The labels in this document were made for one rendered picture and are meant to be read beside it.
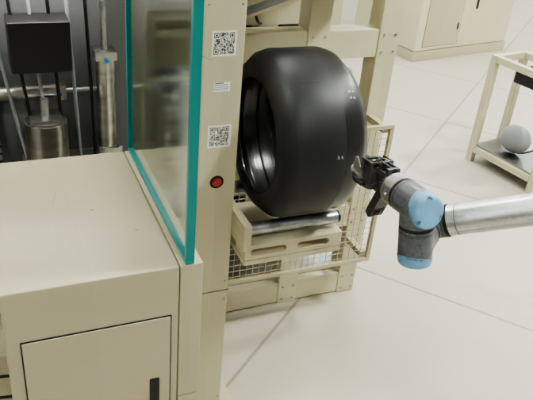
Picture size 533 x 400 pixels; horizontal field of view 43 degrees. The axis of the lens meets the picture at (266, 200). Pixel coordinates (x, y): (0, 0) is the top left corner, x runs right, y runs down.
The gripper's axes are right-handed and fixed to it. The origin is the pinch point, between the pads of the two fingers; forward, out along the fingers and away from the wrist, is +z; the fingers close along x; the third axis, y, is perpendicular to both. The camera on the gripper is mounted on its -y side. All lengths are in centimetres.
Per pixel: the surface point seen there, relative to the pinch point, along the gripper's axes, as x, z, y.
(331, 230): -7.1, 23.0, -32.0
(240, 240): 26.5, 22.3, -30.0
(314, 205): 4.9, 14.1, -17.0
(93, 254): 81, -33, 2
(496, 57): -226, 201, -18
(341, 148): 0.3, 8.5, 3.4
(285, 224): 10.4, 23.5, -27.2
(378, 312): -70, 78, -112
